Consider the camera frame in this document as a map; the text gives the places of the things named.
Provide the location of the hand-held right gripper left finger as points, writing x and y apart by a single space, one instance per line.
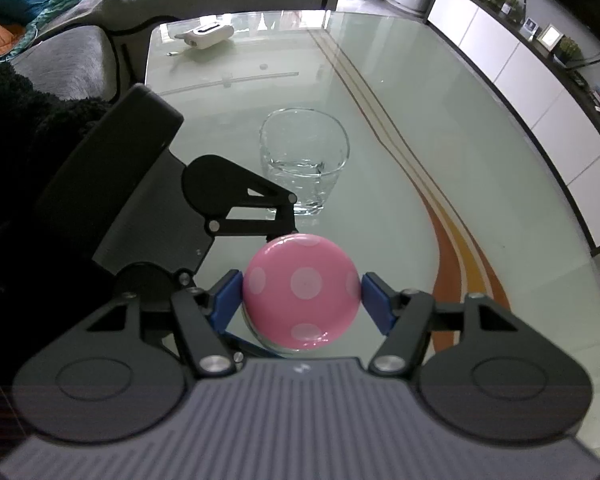
227 300

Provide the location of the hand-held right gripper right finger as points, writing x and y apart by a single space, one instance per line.
377 302

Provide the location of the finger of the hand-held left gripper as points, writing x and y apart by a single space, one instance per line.
255 346
280 220

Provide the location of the clear glass cup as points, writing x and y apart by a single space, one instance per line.
305 160

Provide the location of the white handheld device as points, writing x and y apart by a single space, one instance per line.
205 35

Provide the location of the white tv cabinet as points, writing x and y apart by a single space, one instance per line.
520 75

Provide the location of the small potted plant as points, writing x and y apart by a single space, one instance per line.
511 6

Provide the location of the potted plant in dark pot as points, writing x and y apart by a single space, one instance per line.
569 50

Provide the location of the small photo frame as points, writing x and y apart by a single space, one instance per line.
531 28

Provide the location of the white photo frame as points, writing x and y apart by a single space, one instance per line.
550 37

